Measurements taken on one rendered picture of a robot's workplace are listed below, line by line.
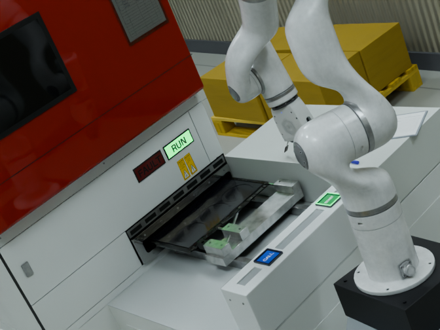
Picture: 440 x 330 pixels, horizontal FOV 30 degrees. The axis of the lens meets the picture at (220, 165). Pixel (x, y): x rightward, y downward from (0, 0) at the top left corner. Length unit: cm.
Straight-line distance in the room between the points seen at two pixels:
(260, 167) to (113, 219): 50
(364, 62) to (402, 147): 245
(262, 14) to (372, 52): 296
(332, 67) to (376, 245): 41
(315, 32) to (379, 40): 321
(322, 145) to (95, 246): 96
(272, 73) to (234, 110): 318
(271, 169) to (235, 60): 67
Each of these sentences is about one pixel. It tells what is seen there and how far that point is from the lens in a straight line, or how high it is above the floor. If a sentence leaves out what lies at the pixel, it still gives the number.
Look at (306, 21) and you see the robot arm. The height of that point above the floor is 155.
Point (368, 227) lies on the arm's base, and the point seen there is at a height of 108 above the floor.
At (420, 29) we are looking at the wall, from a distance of 526.
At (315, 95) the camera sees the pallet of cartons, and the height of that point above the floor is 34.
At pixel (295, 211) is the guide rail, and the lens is 251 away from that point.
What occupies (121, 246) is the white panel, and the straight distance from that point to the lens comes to 251.
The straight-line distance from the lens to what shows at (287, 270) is 208.
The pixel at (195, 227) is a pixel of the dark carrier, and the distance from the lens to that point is 251.
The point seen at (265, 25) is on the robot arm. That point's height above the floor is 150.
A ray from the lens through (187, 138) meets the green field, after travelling 262.
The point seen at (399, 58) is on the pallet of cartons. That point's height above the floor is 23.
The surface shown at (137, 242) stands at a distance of 253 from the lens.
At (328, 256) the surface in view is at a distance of 219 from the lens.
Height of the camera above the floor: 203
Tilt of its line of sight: 23 degrees down
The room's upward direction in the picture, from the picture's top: 23 degrees counter-clockwise
